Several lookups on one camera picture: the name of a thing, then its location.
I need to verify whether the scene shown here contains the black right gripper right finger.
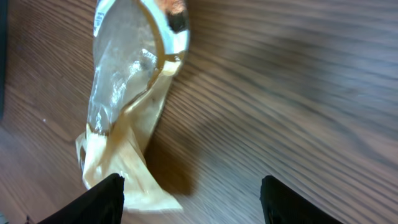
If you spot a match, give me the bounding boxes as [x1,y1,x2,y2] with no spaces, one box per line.
[260,175,341,224]

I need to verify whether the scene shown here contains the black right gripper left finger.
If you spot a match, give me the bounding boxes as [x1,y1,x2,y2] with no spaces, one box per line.
[39,174,124,224]

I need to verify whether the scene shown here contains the brown paper pastry bag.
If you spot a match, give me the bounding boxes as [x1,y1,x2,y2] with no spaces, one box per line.
[76,0,190,212]

